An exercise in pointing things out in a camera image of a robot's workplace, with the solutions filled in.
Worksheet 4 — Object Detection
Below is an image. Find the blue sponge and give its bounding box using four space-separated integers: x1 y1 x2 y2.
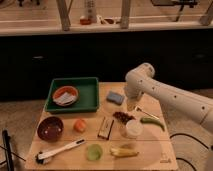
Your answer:
106 91 124 105

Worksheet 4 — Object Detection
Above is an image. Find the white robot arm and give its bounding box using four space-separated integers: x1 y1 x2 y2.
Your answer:
124 63 213 134

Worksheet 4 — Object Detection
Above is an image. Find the orange bowl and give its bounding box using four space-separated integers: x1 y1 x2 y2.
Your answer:
52 86 79 107

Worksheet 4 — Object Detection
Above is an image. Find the purple bowl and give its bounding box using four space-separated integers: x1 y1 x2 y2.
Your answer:
37 116 64 142

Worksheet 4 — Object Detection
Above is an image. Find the metal fork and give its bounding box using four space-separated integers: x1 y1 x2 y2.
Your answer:
134 106 159 120

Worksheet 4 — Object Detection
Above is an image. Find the dark red dried fruit pile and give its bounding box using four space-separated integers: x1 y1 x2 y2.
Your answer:
113 112 134 125

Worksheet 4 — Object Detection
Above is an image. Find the green chili pepper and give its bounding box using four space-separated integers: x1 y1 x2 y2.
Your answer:
140 117 165 131

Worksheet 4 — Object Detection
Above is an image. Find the white lidded container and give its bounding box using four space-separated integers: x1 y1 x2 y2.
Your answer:
125 120 142 138

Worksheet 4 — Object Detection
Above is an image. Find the wooden block box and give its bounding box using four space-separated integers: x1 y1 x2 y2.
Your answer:
98 117 114 140

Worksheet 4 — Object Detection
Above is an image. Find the green plastic tray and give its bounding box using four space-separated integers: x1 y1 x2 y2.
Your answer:
45 77 99 114

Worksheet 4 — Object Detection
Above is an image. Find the yellow banana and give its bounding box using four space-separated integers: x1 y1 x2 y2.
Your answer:
110 148 138 157

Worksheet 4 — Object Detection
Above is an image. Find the orange fruit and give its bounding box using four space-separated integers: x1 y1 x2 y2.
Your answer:
73 119 86 133

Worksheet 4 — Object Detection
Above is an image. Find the green round lid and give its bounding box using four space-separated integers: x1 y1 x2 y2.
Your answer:
86 144 103 161

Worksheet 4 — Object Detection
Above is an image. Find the red object on shelf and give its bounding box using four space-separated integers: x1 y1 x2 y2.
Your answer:
79 16 92 25

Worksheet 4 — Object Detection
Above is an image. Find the white dish brush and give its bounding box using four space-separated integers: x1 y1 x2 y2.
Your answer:
36 139 85 164

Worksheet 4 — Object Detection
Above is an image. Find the black stand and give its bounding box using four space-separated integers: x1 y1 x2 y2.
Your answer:
0 130 25 171

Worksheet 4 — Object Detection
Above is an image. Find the black floor cable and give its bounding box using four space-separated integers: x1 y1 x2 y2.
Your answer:
169 132 213 171

